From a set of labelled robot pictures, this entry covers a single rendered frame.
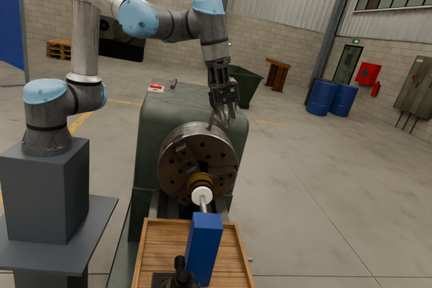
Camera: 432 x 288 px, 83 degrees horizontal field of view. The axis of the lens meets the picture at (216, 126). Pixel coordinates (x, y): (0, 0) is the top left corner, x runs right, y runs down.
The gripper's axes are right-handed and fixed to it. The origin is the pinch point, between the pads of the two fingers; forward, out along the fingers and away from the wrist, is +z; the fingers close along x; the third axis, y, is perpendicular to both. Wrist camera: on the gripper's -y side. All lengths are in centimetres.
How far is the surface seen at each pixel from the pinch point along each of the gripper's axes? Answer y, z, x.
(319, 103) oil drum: -518, 239, 318
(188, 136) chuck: -10.4, 6.6, -14.0
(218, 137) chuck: -10.4, 10.0, -3.2
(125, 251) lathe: -20, 62, -57
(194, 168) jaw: -2.8, 15.6, -14.2
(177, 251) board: 9.7, 37.7, -25.9
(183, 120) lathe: -26.4, 6.4, -15.2
